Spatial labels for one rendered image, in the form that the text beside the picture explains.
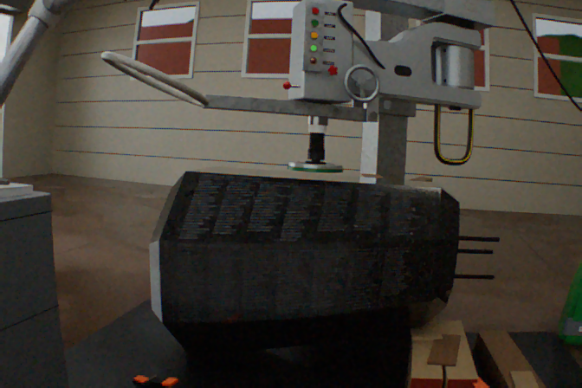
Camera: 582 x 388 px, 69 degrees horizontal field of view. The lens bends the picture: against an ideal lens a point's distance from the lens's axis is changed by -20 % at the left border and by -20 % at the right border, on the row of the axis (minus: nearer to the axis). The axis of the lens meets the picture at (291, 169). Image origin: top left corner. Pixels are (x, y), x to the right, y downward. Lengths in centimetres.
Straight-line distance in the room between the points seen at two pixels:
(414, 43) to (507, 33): 623
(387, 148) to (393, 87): 76
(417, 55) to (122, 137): 786
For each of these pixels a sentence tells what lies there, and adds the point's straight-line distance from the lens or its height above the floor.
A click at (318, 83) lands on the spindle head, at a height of 121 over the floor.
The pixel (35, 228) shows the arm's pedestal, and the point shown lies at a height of 69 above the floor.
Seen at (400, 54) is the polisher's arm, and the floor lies 138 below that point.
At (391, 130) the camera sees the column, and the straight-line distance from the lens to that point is 278.
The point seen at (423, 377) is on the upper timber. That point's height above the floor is 24.
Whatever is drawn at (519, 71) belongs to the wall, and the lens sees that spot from 823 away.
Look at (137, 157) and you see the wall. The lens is 934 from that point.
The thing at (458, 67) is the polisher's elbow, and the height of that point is 137.
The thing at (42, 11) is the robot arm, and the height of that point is 146.
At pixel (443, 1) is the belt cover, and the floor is 166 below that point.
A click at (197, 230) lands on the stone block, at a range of 190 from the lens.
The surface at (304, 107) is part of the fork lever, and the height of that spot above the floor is 112.
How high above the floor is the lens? 103
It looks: 4 degrees down
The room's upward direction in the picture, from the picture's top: 3 degrees clockwise
